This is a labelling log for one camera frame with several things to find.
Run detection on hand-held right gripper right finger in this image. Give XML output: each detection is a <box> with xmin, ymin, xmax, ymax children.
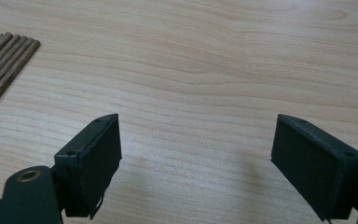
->
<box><xmin>269</xmin><ymin>113</ymin><xmax>358</xmax><ymax>222</ymax></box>

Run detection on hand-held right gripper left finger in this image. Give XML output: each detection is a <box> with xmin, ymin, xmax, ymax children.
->
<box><xmin>53</xmin><ymin>113</ymin><xmax>123</xmax><ymax>220</ymax></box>

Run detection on row of brown chopsticks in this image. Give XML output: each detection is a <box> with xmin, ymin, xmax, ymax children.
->
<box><xmin>0</xmin><ymin>32</ymin><xmax>42</xmax><ymax>121</ymax></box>

